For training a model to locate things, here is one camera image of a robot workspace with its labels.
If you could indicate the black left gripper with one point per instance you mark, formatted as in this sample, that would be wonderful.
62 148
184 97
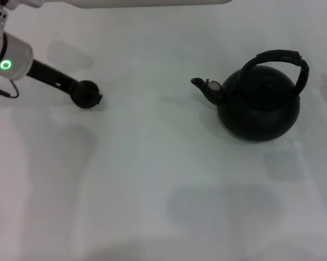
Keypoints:
49 74

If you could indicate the small black teacup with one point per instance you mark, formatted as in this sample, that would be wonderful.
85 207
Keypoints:
87 95

